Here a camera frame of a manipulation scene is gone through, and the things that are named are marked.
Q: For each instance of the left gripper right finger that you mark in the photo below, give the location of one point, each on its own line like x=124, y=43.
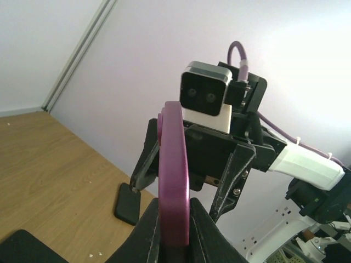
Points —
x=206, y=243

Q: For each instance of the purple phone from white case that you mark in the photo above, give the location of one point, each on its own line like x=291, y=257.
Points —
x=173, y=177

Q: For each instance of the green perforated plastic basket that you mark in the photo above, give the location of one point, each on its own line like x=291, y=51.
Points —
x=284, y=256

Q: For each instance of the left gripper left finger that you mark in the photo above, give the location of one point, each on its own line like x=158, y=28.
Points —
x=143, y=244

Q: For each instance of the black phone from blue case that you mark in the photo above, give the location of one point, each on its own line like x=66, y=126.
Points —
x=22, y=246

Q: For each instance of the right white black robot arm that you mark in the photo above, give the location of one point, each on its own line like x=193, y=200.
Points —
x=202, y=148

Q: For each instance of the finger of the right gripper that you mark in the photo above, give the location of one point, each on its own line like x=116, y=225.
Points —
x=233, y=180
x=142, y=175

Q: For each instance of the right aluminium corner post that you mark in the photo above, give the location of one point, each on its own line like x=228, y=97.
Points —
x=95, y=25

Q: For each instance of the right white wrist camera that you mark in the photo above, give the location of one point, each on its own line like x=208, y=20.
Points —
x=203, y=88

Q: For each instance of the phone in black case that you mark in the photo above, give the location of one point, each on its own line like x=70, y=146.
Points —
x=127, y=207

